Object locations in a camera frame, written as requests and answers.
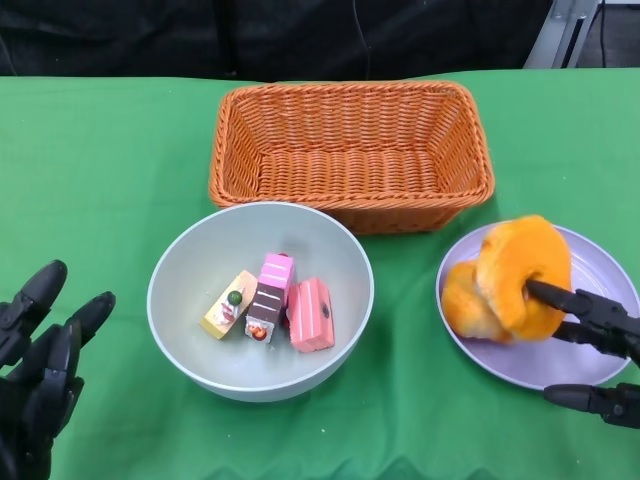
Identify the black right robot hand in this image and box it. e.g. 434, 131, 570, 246
524, 279, 640, 429

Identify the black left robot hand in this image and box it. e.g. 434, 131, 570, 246
0, 259, 117, 480

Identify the orange donut bread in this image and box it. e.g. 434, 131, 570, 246
474, 214, 572, 344

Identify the plump orange croissant bread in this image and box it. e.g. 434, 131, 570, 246
441, 259, 514, 344

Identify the grey round bowl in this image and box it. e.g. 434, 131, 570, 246
146, 201, 375, 404

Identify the lavender round plate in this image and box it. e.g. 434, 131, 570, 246
434, 222, 635, 391

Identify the yellow cake slice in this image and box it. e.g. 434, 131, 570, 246
199, 269, 259, 341

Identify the pink brown striped cake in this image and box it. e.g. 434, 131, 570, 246
243, 252, 295, 346

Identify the pink layered cake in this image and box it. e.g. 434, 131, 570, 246
287, 276, 336, 354

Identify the orange wicker basket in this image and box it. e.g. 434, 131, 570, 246
208, 81, 496, 236

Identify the green tablecloth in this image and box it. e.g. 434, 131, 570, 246
0, 67, 640, 480

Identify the black backdrop cloth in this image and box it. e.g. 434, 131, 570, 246
0, 0, 554, 84

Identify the black cable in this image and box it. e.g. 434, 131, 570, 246
597, 0, 608, 69

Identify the grey metal frame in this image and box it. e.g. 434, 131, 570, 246
522, 0, 604, 70

